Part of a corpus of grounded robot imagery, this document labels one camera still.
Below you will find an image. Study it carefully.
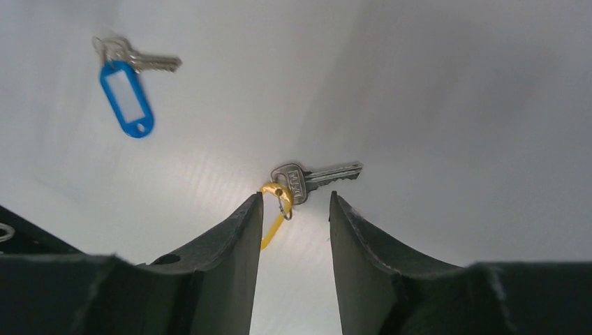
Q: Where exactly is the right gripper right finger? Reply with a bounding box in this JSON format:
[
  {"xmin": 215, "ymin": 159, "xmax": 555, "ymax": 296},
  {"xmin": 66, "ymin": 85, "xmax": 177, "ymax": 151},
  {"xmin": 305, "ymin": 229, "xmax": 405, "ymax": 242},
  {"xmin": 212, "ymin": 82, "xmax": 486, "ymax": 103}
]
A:
[{"xmin": 329, "ymin": 193, "xmax": 591, "ymax": 334}]

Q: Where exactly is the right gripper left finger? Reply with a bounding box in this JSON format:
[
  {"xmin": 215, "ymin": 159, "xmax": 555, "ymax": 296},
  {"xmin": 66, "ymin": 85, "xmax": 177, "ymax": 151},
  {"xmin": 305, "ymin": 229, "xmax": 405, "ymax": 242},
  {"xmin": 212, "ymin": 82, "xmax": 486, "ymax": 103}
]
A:
[{"xmin": 1, "ymin": 193, "xmax": 263, "ymax": 334}]

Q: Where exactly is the silver key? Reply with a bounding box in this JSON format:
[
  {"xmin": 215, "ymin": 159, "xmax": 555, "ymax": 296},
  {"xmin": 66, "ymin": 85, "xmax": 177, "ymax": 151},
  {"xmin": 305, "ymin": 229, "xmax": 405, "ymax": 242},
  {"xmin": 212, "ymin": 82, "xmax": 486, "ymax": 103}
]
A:
[
  {"xmin": 91, "ymin": 36, "xmax": 182, "ymax": 73},
  {"xmin": 270, "ymin": 162, "xmax": 363, "ymax": 206}
]

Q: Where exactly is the yellow key tag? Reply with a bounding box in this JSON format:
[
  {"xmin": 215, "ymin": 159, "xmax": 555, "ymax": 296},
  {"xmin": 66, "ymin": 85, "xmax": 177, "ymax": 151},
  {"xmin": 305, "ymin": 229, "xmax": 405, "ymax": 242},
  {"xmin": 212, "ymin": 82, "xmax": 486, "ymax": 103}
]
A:
[{"xmin": 258, "ymin": 181, "xmax": 295, "ymax": 251}]

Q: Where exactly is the blue key tag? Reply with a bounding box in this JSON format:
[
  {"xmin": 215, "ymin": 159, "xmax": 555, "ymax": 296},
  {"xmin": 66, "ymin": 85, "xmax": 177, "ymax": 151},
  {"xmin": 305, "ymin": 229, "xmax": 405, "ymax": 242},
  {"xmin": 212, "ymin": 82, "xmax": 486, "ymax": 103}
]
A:
[{"xmin": 99, "ymin": 60, "xmax": 154, "ymax": 138}]

